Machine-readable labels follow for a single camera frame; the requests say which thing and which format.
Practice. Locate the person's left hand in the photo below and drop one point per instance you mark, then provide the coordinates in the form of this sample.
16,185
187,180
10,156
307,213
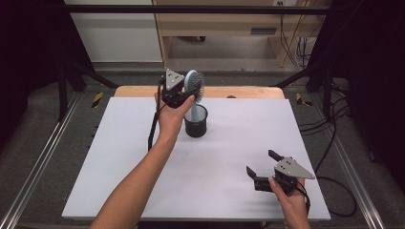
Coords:
170,120

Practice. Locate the white table mat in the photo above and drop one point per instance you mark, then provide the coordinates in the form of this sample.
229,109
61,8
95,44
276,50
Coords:
223,165

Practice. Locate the black curtain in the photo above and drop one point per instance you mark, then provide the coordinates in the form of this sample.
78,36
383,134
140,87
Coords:
372,63
28,47

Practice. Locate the white cabinet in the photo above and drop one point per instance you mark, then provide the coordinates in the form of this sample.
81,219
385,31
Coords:
117,35

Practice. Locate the wooden desk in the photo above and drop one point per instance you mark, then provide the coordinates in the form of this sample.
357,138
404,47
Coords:
207,24

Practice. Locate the black mesh pen holder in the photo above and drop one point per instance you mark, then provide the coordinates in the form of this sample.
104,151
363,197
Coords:
196,129

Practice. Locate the black chair caster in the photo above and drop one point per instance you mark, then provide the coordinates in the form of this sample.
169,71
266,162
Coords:
202,38

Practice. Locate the yellow black floor tape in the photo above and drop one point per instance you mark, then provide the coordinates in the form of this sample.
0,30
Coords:
97,99
301,100

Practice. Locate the black metal stand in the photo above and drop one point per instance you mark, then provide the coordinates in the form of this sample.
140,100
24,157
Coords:
327,89
62,89

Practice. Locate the aluminium floor rail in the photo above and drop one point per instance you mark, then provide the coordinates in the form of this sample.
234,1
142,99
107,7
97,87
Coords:
35,171
359,191

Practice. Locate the wooden table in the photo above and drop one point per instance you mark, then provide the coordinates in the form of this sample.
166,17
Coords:
223,92

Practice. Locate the light blue hairbrush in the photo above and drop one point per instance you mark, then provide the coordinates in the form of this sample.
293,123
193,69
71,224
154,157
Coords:
192,81

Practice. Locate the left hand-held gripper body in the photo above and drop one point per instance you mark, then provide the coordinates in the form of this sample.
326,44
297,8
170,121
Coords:
173,79

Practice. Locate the person's right hand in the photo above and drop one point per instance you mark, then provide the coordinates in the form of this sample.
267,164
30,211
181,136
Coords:
294,203

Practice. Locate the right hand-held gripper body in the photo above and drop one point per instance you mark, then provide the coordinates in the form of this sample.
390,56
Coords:
291,168

